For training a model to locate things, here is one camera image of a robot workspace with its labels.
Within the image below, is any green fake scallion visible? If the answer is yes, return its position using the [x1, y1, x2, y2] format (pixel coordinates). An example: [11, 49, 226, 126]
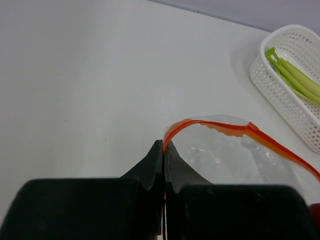
[264, 47, 320, 107]

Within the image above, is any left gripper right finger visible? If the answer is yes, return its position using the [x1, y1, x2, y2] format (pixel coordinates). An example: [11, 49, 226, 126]
[163, 144, 320, 240]

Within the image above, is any clear zip top bag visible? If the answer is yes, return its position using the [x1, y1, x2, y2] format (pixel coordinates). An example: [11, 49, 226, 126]
[163, 114, 320, 205]

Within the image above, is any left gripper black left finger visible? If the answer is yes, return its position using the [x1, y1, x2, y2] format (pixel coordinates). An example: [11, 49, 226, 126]
[0, 140, 164, 240]

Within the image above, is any white perforated plastic basket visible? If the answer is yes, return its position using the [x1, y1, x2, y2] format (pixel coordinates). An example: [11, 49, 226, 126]
[249, 24, 320, 153]

